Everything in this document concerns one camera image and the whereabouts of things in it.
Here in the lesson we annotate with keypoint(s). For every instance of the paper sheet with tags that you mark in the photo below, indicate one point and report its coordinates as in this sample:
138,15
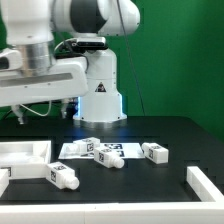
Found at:
125,150

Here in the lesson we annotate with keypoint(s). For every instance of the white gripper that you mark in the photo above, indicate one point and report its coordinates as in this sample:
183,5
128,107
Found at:
66,79

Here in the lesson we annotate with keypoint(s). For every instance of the white square tabletop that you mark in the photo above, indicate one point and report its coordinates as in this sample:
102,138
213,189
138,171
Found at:
25,159

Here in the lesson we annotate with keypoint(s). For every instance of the white block far left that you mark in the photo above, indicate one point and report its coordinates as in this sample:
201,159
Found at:
4,180

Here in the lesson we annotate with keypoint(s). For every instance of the black camera on stand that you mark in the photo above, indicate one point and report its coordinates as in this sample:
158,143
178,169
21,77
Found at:
82,44

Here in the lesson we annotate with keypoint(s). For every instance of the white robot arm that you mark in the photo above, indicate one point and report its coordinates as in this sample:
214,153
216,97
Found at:
56,50

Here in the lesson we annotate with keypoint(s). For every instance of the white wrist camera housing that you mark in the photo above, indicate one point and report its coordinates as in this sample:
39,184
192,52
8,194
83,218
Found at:
10,62

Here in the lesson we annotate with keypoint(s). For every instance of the white obstacle frame front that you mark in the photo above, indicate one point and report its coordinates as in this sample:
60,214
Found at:
210,210

